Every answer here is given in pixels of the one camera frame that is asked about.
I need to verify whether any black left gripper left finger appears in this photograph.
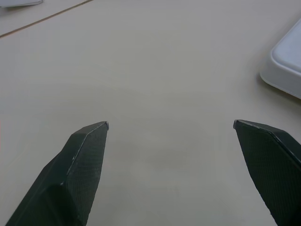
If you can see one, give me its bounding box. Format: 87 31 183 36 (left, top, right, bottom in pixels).
5 121 110 226

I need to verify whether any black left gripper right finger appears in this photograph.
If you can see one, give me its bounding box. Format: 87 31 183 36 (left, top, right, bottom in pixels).
233 119 301 226

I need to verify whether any white plastic tray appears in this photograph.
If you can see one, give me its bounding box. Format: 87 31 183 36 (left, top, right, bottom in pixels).
259 17 301 100

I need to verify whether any white flat object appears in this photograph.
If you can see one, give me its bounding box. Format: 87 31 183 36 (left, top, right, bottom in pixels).
0 0 44 8

